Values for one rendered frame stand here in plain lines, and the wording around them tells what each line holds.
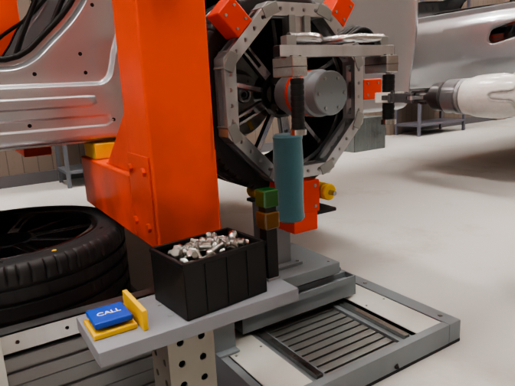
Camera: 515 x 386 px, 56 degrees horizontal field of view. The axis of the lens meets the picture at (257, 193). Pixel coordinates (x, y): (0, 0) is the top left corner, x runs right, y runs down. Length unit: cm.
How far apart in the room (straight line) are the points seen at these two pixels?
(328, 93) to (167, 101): 53
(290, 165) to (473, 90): 51
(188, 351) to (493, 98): 88
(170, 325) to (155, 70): 52
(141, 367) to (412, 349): 83
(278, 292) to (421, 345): 74
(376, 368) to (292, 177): 62
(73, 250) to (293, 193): 62
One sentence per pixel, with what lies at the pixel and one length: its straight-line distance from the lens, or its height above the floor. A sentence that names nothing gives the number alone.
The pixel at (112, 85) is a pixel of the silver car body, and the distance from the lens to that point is 158.
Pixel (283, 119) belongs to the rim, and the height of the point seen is 76.
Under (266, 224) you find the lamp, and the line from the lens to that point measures 105.
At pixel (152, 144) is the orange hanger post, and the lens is 107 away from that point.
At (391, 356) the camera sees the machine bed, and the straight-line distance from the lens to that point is 158.
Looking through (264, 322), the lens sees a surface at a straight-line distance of 166.
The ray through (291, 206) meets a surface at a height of 53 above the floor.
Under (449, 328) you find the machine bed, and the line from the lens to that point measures 177.
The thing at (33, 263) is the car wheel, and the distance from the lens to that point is 126.
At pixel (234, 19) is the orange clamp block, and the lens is 143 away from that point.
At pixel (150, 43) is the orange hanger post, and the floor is 98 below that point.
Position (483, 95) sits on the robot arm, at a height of 83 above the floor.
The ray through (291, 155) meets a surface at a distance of 138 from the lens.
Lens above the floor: 88
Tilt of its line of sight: 13 degrees down
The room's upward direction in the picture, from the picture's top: 3 degrees counter-clockwise
